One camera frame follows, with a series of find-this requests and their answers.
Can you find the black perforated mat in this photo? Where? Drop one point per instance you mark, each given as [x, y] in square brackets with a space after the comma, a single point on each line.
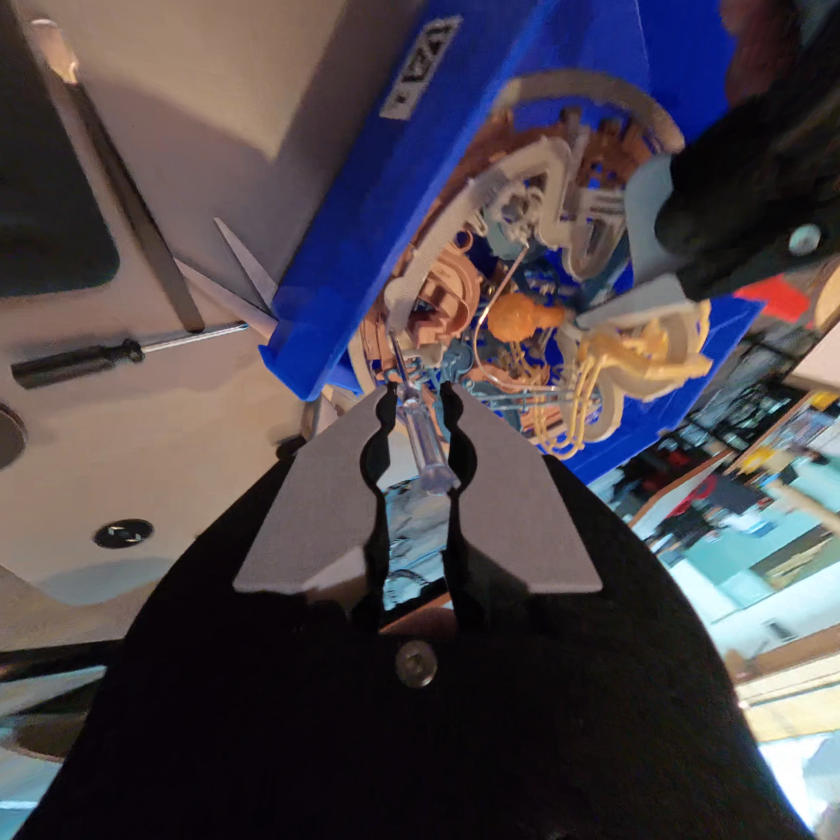
[46, 164]

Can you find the colourful plastic maze ball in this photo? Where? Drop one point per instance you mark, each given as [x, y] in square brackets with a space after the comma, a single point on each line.
[446, 289]

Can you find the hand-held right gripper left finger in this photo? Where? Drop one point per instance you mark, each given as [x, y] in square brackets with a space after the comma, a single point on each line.
[308, 525]

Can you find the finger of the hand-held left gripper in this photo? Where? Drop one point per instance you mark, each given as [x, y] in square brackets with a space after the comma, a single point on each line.
[646, 210]
[643, 302]

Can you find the black desk grommet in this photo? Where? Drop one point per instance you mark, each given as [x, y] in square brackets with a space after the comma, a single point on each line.
[123, 533]

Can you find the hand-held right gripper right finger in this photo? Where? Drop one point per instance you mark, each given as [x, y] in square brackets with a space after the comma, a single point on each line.
[525, 525]

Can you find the blue plastic bin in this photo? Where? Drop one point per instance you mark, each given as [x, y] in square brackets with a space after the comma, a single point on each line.
[367, 229]

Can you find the black tweezers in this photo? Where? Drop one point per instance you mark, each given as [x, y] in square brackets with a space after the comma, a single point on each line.
[138, 216]

